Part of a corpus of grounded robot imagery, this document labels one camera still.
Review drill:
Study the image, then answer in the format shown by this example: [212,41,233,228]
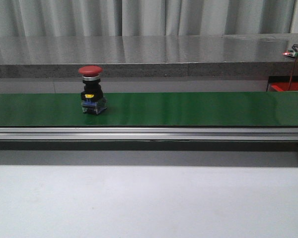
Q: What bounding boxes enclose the red mushroom push button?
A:
[78,65,107,115]

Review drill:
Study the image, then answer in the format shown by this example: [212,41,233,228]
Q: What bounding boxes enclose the green conveyor belt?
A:
[0,92,298,127]

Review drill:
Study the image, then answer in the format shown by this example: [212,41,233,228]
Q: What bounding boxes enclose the grey stone counter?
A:
[0,34,298,78]

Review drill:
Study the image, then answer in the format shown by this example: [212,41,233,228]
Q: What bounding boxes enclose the red plastic bin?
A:
[267,82,298,92]

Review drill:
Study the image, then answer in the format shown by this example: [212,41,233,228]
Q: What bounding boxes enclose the small green circuit board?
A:
[282,44,298,58]

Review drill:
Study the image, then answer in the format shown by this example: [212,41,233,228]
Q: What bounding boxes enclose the grey curtain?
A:
[0,0,296,37]

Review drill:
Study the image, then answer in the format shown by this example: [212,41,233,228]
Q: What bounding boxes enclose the aluminium conveyor frame rail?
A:
[0,127,298,141]

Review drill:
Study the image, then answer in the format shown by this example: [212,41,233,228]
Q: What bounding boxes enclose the thin dark wire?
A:
[287,56,298,92]

